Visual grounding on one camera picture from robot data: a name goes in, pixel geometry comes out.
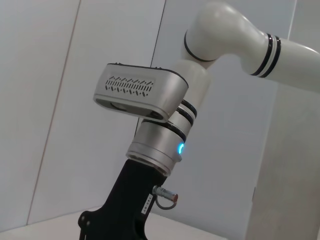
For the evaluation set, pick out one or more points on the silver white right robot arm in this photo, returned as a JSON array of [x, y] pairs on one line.
[[225, 32]]

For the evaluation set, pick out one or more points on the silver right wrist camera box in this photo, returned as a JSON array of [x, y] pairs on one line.
[[140, 90]]

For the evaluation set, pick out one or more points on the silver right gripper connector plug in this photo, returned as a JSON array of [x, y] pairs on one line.
[[165, 192]]

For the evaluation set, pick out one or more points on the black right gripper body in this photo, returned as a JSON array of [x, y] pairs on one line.
[[122, 207]]

